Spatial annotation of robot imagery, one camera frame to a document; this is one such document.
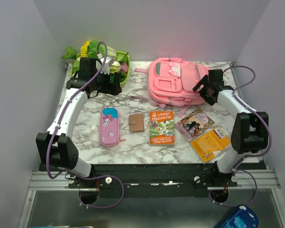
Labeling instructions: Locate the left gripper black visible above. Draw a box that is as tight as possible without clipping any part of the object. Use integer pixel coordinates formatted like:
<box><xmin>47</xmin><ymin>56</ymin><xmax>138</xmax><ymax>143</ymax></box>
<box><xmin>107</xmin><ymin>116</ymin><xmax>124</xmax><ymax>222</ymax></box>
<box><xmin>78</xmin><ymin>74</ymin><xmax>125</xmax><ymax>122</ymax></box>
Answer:
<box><xmin>92</xmin><ymin>68</ymin><xmax>122</xmax><ymax>95</ymax></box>

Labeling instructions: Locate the pink student backpack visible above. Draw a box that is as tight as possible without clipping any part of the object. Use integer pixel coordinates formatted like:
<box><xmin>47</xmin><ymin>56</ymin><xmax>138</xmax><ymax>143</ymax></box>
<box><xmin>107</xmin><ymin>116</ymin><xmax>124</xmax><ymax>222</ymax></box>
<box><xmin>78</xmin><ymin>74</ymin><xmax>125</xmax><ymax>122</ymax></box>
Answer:
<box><xmin>135</xmin><ymin>57</ymin><xmax>209</xmax><ymax>108</ymax></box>

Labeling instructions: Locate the brown leather wallet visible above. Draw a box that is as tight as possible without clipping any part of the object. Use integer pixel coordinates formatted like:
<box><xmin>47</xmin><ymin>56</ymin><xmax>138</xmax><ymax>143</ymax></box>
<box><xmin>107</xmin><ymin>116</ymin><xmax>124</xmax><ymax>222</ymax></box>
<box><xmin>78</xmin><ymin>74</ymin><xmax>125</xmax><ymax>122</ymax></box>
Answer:
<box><xmin>129</xmin><ymin>114</ymin><xmax>144</xmax><ymax>133</ymax></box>

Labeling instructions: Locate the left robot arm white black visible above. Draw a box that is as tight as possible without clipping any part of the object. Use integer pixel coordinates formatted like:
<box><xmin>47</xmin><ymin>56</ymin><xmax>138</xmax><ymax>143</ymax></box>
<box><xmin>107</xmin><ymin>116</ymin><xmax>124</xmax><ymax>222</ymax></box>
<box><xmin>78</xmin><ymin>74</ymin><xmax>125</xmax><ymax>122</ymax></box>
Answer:
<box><xmin>36</xmin><ymin>54</ymin><xmax>122</xmax><ymax>188</ymax></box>

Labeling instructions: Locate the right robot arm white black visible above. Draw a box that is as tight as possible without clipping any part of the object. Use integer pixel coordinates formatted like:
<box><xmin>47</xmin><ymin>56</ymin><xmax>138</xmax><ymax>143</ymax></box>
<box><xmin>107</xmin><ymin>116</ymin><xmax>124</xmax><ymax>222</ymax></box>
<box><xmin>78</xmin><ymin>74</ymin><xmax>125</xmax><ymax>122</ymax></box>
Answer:
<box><xmin>193</xmin><ymin>66</ymin><xmax>272</xmax><ymax>186</ymax></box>

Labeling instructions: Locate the green plastic tray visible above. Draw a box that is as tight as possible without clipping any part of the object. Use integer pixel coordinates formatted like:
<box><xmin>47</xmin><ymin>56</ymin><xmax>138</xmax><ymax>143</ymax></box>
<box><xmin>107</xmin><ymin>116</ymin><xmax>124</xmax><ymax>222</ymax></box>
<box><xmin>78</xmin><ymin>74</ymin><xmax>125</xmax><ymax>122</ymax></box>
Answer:
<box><xmin>76</xmin><ymin>51</ymin><xmax>130</xmax><ymax>87</ymax></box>

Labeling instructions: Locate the purple toy vegetable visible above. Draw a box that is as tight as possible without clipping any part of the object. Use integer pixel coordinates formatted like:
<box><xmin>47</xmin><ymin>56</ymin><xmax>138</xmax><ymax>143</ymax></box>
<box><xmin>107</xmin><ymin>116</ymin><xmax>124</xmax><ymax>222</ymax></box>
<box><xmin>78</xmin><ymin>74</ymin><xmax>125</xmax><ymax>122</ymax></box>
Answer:
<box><xmin>120</xmin><ymin>62</ymin><xmax>128</xmax><ymax>74</ymax></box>

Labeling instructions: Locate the pink pencil case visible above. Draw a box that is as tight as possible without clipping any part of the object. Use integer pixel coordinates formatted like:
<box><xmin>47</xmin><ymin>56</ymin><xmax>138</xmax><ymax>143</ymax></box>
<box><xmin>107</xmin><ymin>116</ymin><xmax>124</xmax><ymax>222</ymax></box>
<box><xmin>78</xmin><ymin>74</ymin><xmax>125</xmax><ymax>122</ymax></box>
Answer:
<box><xmin>99</xmin><ymin>107</ymin><xmax>125</xmax><ymax>147</ymax></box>

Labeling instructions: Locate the upper toy cabbage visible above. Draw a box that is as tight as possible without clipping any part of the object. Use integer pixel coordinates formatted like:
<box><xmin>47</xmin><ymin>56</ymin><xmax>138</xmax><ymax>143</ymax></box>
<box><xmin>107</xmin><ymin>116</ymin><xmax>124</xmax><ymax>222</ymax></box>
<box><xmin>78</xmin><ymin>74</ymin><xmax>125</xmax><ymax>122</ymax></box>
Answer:
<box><xmin>86</xmin><ymin>40</ymin><xmax>117</xmax><ymax>59</ymax></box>

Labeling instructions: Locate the yellow artificial flower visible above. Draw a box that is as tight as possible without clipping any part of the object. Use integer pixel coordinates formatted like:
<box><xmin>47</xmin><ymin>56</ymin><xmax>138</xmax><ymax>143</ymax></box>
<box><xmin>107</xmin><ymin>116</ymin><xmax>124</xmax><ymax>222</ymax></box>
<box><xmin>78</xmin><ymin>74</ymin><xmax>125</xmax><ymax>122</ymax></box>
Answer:
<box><xmin>80</xmin><ymin>41</ymin><xmax>90</xmax><ymax>57</ymax></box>

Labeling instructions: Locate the illustrated picture book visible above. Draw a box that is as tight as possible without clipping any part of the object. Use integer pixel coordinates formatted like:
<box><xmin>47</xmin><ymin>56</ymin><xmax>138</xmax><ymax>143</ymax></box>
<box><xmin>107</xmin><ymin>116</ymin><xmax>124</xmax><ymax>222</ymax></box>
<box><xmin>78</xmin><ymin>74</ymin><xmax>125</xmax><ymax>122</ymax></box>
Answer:
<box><xmin>174</xmin><ymin>108</ymin><xmax>215</xmax><ymax>142</ymax></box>

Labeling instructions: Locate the green artificial leaf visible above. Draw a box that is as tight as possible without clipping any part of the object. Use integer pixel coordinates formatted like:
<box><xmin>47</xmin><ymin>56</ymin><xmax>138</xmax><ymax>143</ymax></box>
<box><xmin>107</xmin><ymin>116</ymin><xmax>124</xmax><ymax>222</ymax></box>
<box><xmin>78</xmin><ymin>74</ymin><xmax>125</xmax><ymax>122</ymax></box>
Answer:
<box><xmin>61</xmin><ymin>46</ymin><xmax>77</xmax><ymax>60</ymax></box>

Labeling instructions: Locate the orange treehouse book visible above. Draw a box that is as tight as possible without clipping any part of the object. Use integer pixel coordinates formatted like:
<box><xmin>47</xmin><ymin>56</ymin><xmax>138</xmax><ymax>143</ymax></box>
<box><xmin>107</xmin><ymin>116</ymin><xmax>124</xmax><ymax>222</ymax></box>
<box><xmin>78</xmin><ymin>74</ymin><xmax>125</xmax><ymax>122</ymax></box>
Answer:
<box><xmin>149</xmin><ymin>111</ymin><xmax>175</xmax><ymax>146</ymax></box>

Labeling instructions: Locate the orange yellow booklet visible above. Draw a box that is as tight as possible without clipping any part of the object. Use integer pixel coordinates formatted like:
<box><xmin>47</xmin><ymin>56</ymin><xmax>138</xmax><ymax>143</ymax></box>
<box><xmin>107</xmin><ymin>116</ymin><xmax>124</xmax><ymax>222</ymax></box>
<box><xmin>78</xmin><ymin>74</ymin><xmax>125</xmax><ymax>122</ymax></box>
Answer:
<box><xmin>190</xmin><ymin>127</ymin><xmax>231</xmax><ymax>164</ymax></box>

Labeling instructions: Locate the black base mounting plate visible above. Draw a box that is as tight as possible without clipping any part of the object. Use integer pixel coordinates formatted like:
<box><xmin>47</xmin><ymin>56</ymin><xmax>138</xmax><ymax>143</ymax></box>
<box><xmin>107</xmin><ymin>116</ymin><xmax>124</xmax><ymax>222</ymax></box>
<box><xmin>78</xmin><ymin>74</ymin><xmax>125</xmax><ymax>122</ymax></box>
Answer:
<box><xmin>60</xmin><ymin>162</ymin><xmax>266</xmax><ymax>201</ymax></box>

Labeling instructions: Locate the blue pencil case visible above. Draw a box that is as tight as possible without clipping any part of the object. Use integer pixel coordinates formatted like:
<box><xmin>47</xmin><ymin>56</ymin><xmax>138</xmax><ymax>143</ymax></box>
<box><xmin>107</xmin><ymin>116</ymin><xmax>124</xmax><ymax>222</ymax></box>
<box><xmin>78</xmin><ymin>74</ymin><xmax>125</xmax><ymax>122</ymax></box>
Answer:
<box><xmin>214</xmin><ymin>205</ymin><xmax>259</xmax><ymax>228</ymax></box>

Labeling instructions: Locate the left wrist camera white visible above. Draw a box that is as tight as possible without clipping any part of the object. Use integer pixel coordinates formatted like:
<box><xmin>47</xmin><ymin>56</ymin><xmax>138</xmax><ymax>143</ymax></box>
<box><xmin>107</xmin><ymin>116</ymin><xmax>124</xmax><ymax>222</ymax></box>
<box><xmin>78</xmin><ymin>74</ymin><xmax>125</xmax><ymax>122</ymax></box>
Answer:
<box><xmin>96</xmin><ymin>53</ymin><xmax>114</xmax><ymax>75</ymax></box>

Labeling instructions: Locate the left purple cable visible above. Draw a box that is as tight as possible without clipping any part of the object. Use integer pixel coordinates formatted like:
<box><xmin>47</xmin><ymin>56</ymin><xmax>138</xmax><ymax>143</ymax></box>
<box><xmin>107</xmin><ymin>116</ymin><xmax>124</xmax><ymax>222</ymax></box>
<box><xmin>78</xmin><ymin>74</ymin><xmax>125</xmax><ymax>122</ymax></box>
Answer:
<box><xmin>45</xmin><ymin>41</ymin><xmax>125</xmax><ymax>209</ymax></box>

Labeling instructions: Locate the aluminium rail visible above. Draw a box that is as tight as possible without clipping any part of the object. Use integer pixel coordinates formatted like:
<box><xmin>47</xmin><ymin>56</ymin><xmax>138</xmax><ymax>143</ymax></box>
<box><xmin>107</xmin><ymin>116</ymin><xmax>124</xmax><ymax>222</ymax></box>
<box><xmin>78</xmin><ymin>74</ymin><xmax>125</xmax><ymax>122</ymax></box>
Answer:
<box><xmin>28</xmin><ymin>170</ymin><xmax>281</xmax><ymax>191</ymax></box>

